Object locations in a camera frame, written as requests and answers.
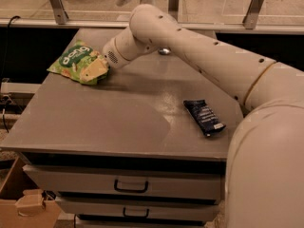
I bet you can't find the green rice chip bag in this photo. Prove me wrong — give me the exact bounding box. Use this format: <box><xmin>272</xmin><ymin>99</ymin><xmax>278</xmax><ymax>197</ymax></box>
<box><xmin>47</xmin><ymin>40</ymin><xmax>109</xmax><ymax>86</ymax></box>

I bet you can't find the middle metal bracket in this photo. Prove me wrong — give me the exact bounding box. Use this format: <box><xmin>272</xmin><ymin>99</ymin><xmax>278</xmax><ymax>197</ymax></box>
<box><xmin>168</xmin><ymin>0</ymin><xmax>180</xmax><ymax>19</ymax></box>

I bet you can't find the grey drawer cabinet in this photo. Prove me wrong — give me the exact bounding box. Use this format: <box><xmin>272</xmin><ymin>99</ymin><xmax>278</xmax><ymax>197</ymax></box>
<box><xmin>0</xmin><ymin>28</ymin><xmax>258</xmax><ymax>228</ymax></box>

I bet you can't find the left metal bracket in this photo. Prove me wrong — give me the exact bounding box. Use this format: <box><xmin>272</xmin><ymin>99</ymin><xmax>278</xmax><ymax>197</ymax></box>
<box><xmin>49</xmin><ymin>0</ymin><xmax>68</xmax><ymax>25</ymax></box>

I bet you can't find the middle grey drawer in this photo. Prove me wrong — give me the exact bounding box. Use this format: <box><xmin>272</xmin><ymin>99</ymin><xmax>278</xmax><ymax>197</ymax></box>
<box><xmin>55</xmin><ymin>197</ymin><xmax>219</xmax><ymax>221</ymax></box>

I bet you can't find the grey drawer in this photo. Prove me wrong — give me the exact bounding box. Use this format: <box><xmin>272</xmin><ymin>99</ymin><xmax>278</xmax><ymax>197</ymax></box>
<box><xmin>23</xmin><ymin>164</ymin><xmax>221</xmax><ymax>202</ymax></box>
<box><xmin>55</xmin><ymin>197</ymin><xmax>219</xmax><ymax>221</ymax></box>

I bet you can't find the black wall cable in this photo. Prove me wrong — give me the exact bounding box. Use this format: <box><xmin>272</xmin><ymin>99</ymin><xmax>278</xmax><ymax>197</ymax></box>
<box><xmin>0</xmin><ymin>15</ymin><xmax>22</xmax><ymax>134</ymax></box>

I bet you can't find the top grey drawer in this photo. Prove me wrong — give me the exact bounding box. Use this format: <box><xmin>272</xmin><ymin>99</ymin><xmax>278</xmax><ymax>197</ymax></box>
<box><xmin>23</xmin><ymin>164</ymin><xmax>221</xmax><ymax>202</ymax></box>

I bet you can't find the right metal bracket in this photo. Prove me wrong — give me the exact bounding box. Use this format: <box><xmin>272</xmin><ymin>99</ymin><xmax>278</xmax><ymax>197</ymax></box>
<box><xmin>242</xmin><ymin>0</ymin><xmax>264</xmax><ymax>29</ymax></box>

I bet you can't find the silver blue drink can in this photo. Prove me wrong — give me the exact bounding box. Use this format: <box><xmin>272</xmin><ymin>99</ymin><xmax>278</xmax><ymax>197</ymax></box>
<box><xmin>158</xmin><ymin>47</ymin><xmax>171</xmax><ymax>55</ymax></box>

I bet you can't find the dark blue snack bar wrapper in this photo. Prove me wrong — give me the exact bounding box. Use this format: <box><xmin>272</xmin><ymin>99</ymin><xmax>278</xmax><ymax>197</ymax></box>
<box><xmin>183</xmin><ymin>100</ymin><xmax>226</xmax><ymax>137</ymax></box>

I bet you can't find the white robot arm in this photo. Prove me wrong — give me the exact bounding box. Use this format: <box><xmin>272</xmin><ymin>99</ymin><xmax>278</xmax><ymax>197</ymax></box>
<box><xmin>102</xmin><ymin>4</ymin><xmax>304</xmax><ymax>228</ymax></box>

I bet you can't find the metal bracket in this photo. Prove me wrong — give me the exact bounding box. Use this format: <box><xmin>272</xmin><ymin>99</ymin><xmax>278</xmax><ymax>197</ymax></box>
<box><xmin>49</xmin><ymin>0</ymin><xmax>68</xmax><ymax>25</ymax></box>
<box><xmin>242</xmin><ymin>0</ymin><xmax>264</xmax><ymax>29</ymax></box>
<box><xmin>168</xmin><ymin>0</ymin><xmax>180</xmax><ymax>19</ymax></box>

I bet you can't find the cardboard box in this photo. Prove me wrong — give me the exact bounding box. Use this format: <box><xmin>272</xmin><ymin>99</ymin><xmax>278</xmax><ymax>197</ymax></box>
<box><xmin>0</xmin><ymin>159</ymin><xmax>61</xmax><ymax>228</ymax></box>

